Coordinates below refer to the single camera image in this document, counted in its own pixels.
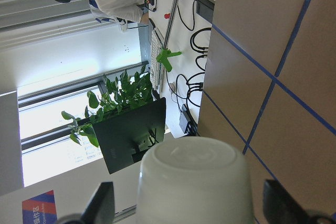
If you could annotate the white plastic cup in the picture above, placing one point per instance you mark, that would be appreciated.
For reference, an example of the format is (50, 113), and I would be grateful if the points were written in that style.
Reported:
(194, 180)

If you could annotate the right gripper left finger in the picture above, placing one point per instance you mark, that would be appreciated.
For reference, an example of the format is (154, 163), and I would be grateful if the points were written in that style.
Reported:
(100, 208)

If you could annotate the green potted plant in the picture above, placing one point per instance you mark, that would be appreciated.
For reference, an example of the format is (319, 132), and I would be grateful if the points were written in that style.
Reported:
(123, 94)

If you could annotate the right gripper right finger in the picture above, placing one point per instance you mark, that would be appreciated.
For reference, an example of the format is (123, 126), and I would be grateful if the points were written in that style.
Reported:
(279, 206)

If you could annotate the black power strip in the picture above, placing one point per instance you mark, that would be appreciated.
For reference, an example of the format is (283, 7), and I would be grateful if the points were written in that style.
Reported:
(205, 9)

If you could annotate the black monitor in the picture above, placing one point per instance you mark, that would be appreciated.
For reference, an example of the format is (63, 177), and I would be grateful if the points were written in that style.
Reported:
(125, 138)

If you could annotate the green handled reacher tool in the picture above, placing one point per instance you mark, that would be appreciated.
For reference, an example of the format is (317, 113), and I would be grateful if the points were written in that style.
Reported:
(165, 54)

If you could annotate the white keyboard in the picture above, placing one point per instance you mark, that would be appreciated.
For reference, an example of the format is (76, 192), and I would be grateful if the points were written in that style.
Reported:
(155, 66)

